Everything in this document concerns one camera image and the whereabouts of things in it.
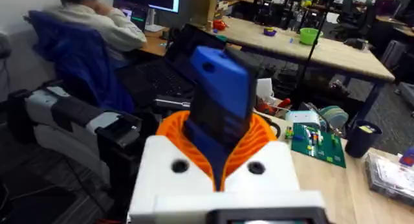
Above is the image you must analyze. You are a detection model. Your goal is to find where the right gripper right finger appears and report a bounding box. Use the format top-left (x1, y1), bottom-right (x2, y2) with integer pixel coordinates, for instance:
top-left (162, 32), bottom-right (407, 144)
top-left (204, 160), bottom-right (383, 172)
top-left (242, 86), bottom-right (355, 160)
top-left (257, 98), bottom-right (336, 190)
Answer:
top-left (222, 113), bottom-right (301, 192)

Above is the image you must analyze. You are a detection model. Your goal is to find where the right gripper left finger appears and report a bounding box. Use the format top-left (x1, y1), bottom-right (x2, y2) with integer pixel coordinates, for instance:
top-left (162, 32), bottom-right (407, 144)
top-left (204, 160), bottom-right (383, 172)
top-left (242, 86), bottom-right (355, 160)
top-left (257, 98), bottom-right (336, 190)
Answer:
top-left (127, 110), bottom-right (216, 223)

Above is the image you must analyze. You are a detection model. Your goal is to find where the green board with toy blocks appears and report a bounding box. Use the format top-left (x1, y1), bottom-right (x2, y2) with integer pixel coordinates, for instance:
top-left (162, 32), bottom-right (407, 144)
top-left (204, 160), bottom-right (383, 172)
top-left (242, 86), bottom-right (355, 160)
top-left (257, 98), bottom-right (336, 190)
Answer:
top-left (284, 122), bottom-right (347, 169)

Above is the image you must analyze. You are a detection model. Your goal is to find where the white and blue box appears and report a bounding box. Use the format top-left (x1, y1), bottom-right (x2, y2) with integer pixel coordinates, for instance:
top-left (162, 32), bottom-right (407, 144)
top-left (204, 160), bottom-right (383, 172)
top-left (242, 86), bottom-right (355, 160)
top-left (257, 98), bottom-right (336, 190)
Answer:
top-left (284, 110), bottom-right (321, 129)

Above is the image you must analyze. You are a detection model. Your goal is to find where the heap of red tools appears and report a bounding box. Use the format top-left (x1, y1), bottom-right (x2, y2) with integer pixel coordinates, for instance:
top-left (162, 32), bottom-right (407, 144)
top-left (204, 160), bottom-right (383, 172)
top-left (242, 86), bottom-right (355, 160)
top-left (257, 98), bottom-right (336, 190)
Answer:
top-left (255, 97), bottom-right (292, 117)

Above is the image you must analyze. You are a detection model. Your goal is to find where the pale green tape roll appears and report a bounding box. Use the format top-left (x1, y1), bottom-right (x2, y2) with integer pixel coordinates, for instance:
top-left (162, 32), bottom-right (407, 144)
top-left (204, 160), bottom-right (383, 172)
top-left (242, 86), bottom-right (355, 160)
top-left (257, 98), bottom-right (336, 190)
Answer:
top-left (318, 105), bottom-right (349, 130)

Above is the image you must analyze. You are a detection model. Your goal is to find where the black laptop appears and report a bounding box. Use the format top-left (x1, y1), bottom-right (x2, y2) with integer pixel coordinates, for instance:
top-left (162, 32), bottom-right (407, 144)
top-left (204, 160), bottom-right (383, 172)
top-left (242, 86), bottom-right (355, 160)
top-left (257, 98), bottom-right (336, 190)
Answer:
top-left (115, 23), bottom-right (227, 106)

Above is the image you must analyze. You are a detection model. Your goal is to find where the dark blue cup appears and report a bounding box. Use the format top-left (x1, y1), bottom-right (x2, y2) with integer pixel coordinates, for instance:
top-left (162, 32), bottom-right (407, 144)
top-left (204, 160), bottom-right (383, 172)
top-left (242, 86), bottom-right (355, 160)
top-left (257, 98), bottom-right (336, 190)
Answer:
top-left (344, 119), bottom-right (384, 159)

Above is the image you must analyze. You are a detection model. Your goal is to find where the clear plastic box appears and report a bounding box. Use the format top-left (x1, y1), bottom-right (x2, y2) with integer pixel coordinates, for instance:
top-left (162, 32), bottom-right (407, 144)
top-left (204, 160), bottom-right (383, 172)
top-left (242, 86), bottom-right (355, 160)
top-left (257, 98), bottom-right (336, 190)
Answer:
top-left (365, 151), bottom-right (414, 207)

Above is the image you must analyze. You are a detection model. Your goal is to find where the black tripod stand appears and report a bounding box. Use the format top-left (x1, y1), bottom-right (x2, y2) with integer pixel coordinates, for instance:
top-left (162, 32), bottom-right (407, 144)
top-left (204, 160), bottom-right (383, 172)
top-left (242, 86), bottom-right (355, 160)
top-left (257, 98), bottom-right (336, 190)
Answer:
top-left (296, 0), bottom-right (334, 100)

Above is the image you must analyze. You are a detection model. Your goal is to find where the wooden work table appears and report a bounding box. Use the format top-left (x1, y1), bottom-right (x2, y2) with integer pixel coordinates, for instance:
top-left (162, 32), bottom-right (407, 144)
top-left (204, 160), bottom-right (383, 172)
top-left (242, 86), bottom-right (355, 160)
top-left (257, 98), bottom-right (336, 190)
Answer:
top-left (190, 16), bottom-right (396, 121)

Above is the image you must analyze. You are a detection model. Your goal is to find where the green bowl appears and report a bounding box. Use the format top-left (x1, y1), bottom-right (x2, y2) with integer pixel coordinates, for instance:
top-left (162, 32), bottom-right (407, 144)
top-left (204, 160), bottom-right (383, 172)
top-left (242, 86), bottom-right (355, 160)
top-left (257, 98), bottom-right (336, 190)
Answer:
top-left (299, 27), bottom-right (323, 46)

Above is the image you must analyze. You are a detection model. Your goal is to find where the blue office chair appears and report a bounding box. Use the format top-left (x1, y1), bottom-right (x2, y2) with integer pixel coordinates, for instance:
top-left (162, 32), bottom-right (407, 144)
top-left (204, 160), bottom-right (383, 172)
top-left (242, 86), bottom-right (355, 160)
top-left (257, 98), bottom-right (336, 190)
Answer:
top-left (24, 10), bottom-right (135, 113)

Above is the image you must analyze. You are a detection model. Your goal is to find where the person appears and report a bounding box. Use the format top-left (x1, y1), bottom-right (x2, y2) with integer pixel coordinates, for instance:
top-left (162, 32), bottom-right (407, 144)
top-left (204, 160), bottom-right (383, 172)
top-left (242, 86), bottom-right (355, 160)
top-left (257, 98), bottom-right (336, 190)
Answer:
top-left (41, 0), bottom-right (148, 53)

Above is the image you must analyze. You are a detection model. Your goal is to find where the red toy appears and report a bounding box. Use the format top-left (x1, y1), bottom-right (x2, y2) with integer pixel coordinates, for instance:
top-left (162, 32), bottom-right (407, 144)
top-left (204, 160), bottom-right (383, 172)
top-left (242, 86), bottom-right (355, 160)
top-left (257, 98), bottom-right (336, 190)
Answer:
top-left (212, 19), bottom-right (228, 32)

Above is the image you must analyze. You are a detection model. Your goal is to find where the black office chair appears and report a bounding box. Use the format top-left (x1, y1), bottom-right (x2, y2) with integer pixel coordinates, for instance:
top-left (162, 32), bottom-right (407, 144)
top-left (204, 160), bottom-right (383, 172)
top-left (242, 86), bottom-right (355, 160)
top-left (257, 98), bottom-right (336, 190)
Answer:
top-left (332, 0), bottom-right (376, 41)

